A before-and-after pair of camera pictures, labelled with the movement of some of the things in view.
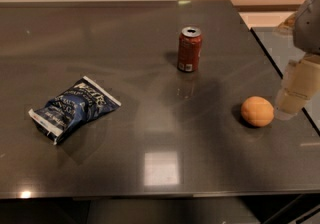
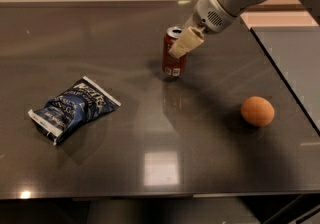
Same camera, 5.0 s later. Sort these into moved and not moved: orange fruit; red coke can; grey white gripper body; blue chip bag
Moved: grey white gripper body; red coke can
Not moved: blue chip bag; orange fruit
